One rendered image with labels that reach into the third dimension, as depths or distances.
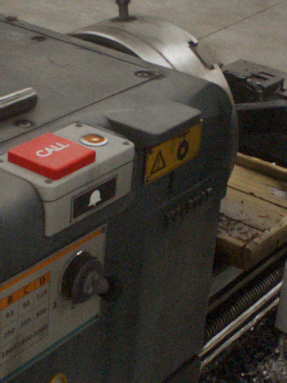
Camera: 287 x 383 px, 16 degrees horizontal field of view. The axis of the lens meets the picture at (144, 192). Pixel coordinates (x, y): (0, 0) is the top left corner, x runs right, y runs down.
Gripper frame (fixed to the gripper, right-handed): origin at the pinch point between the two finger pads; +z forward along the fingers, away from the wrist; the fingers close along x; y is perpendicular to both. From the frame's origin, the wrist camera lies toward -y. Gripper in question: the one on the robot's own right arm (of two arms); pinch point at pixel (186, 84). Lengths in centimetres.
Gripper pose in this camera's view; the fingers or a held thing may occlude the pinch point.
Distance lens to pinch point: 163.5
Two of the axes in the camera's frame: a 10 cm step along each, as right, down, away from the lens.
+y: 6.0, -3.2, 7.4
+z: -8.0, -3.4, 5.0
